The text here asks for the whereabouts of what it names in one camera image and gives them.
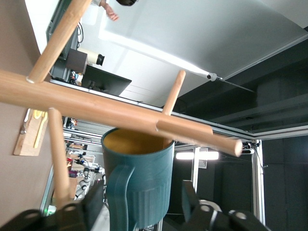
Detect aluminium cage frame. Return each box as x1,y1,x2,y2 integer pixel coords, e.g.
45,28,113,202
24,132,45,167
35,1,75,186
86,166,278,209
40,79,267,231

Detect bystander dark hair head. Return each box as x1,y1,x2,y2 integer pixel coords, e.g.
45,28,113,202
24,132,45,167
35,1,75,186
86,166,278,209
115,0,138,7

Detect brown box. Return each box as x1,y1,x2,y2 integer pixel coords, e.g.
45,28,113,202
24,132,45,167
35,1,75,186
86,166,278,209
65,49,89,74

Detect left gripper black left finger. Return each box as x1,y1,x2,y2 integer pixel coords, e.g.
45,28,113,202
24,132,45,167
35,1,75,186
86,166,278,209
0,184,104,231

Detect black monitor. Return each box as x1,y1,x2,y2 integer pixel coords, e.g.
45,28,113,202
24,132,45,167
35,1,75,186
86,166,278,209
81,64,132,97

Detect bamboo cutting board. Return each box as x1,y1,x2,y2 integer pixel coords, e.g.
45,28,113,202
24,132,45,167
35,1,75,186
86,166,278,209
13,108,49,156

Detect teal cup with yellow inside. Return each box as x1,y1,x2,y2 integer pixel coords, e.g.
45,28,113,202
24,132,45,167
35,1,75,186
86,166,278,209
101,127,176,231

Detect overhead frame camera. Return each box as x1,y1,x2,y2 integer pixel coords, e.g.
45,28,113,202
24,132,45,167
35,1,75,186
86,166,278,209
241,141,262,155

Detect wooden cup rack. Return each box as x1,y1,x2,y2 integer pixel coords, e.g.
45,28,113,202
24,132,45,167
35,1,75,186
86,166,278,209
0,0,243,209

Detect yellow plastic fork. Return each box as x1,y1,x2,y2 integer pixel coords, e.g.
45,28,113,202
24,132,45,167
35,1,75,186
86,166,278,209
33,111,49,149

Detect bystander hand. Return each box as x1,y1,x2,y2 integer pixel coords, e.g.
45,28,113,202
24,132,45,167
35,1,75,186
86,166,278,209
104,4,120,22

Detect cream cylinder with black cap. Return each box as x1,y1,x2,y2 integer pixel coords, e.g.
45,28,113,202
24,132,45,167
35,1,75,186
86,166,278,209
78,47,106,66

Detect metal cutting board handle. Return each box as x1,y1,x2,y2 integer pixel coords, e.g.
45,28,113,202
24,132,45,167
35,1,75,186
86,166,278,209
20,108,31,135

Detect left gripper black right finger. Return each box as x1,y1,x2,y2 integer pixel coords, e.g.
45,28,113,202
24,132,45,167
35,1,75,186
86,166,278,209
181,180,270,231

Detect white security camera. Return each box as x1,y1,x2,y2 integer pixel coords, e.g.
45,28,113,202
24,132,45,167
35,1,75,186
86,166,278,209
206,71,256,93

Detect bright light panel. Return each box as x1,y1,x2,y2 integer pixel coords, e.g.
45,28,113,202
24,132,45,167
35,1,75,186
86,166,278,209
175,151,219,161

